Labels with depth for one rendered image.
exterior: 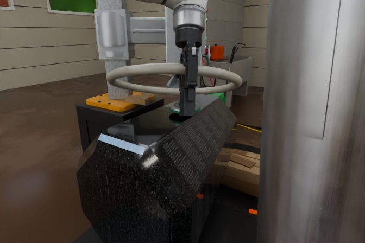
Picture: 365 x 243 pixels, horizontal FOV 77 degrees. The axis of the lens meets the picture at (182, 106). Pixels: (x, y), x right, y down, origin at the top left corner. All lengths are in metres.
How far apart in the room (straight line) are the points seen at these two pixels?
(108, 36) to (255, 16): 4.79
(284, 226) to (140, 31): 1.99
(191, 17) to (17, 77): 6.84
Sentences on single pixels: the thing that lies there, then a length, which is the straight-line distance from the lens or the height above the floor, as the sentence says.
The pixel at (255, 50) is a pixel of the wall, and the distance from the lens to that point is 6.35.
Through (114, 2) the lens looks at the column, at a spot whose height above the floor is 1.61.
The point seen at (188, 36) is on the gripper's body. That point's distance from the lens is 0.64.
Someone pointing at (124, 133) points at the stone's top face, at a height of 0.85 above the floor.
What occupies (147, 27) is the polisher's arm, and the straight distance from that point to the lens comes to 2.09.
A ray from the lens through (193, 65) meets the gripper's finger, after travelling 0.59.
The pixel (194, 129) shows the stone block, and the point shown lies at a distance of 1.47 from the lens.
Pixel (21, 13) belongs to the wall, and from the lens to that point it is 7.42.
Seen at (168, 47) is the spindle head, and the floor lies 1.30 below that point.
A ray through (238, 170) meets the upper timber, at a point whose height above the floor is 0.22.
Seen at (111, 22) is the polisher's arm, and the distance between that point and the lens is 2.06.
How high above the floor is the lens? 1.38
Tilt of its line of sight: 18 degrees down
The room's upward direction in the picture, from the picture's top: straight up
